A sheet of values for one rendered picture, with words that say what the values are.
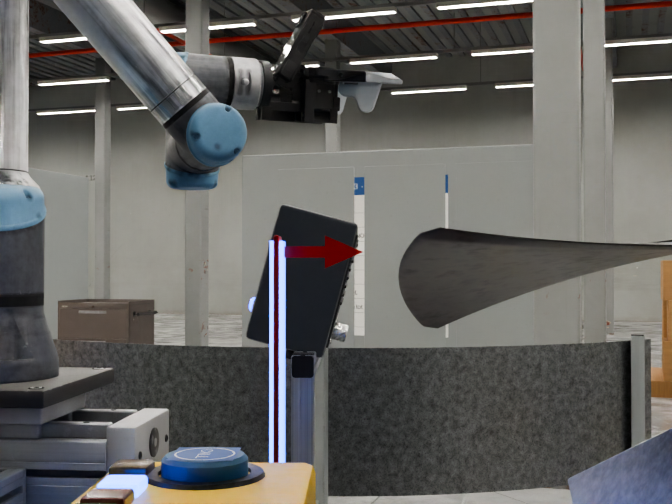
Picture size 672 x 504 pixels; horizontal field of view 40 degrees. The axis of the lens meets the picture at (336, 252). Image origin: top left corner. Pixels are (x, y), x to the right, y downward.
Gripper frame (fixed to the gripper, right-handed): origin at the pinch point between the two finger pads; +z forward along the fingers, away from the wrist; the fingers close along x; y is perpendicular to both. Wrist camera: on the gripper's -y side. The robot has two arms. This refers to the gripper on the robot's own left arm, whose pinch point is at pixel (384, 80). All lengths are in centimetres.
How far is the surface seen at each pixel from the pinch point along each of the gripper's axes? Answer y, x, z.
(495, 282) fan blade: 21, 71, -19
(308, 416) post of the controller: 45, 23, -18
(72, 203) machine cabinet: 90, -989, 27
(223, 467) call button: 25, 94, -46
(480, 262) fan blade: 18, 76, -24
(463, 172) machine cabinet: 24, -472, 265
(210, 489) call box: 26, 95, -47
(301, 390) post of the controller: 42, 22, -18
